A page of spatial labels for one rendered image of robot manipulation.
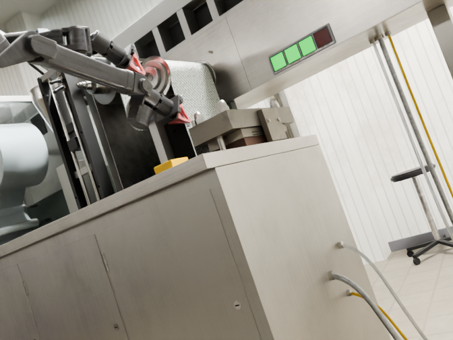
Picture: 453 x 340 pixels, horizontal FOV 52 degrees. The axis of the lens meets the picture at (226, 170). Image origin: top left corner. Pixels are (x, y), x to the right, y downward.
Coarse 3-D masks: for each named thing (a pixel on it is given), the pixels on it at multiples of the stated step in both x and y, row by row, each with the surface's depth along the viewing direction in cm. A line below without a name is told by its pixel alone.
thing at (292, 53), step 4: (292, 48) 162; (296, 48) 161; (284, 52) 164; (288, 52) 163; (292, 52) 162; (296, 52) 161; (288, 56) 163; (292, 56) 162; (296, 56) 161; (300, 56) 160; (288, 60) 163; (292, 60) 162
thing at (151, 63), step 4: (148, 64) 157; (152, 64) 156; (156, 64) 155; (160, 64) 155; (144, 68) 158; (160, 68) 154; (160, 72) 154; (164, 72) 154; (160, 76) 155; (164, 76) 154; (160, 80) 155; (164, 80) 154; (160, 84) 155; (164, 84) 155; (156, 88) 156; (160, 88) 155; (172, 88) 159; (160, 92) 157; (168, 92) 160; (172, 92) 161
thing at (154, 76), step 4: (148, 68) 156; (152, 68) 155; (156, 68) 155; (148, 72) 156; (152, 72) 155; (156, 72) 154; (148, 76) 156; (152, 76) 156; (156, 76) 154; (148, 80) 157; (152, 80) 156; (156, 80) 154; (152, 84) 156; (156, 84) 155; (152, 88) 156
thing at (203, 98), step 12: (180, 84) 157; (192, 84) 163; (204, 84) 168; (192, 96) 160; (204, 96) 166; (216, 96) 172; (192, 108) 158; (204, 108) 164; (216, 108) 169; (192, 120) 156
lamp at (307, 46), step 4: (304, 40) 159; (308, 40) 158; (312, 40) 157; (300, 44) 160; (304, 44) 159; (308, 44) 158; (312, 44) 157; (304, 48) 159; (308, 48) 158; (312, 48) 158; (304, 52) 159; (308, 52) 159
